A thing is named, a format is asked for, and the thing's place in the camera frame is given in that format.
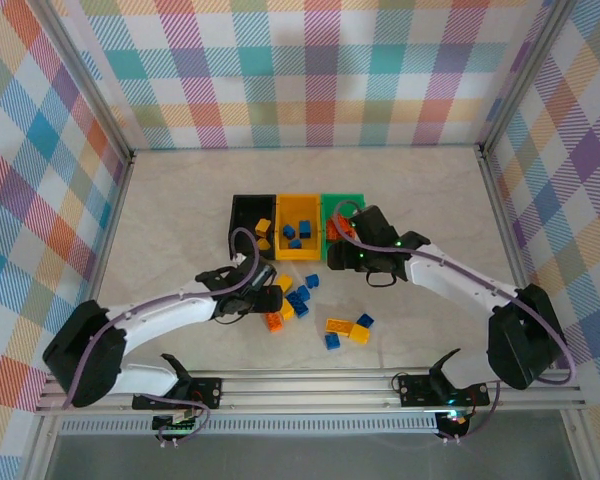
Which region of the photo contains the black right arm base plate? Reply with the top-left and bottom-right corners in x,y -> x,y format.
397,373 -> 491,409

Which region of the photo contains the aluminium mounting rail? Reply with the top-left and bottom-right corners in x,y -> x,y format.
34,368 -> 587,417

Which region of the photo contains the aluminium frame post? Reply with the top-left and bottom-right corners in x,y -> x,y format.
477,0 -> 581,156
27,0 -> 136,164

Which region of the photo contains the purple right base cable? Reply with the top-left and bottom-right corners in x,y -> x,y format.
437,379 -> 504,446

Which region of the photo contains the circuit board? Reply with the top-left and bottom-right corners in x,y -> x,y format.
152,410 -> 201,434
437,409 -> 470,427

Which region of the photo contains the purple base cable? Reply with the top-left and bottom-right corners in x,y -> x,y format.
437,379 -> 504,446
142,393 -> 212,449

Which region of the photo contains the black plastic bin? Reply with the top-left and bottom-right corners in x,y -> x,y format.
228,193 -> 279,262

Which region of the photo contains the left circuit board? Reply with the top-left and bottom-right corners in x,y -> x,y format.
152,410 -> 201,434

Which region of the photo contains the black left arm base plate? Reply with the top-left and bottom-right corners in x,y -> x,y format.
132,377 -> 223,412

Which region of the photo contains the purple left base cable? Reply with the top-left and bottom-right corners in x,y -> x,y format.
142,393 -> 212,449

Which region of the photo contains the orange lego block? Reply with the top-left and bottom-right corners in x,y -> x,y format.
328,214 -> 357,245

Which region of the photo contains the right circuit board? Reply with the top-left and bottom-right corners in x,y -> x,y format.
437,409 -> 470,427

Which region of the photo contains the aluminium table side rail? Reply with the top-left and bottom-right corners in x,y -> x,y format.
22,149 -> 137,480
477,144 -> 600,480

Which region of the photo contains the green plastic bin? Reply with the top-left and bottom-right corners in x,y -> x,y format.
319,192 -> 367,261

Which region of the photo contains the thin black cable loop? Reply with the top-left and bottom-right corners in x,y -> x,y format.
364,269 -> 399,290

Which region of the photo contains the yellow plastic bin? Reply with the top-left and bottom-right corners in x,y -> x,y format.
274,193 -> 327,263

